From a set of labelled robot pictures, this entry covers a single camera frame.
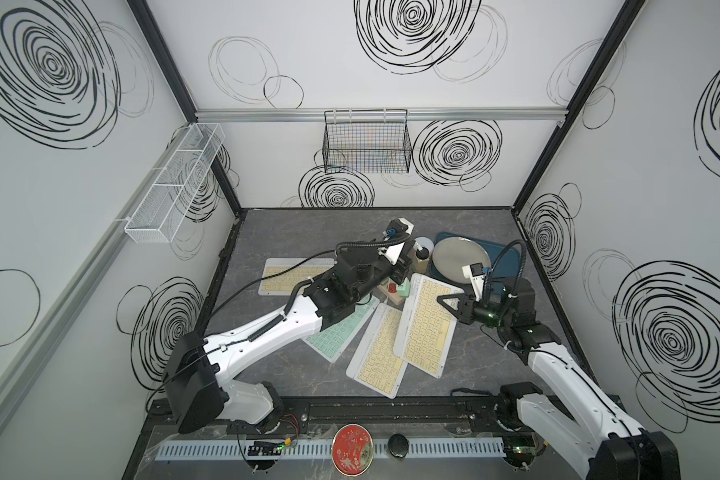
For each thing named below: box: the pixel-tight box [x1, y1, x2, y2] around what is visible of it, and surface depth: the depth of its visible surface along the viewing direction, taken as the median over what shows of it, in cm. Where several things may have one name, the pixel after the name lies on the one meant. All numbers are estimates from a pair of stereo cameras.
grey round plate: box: [432, 236, 491, 284], surface depth 107 cm
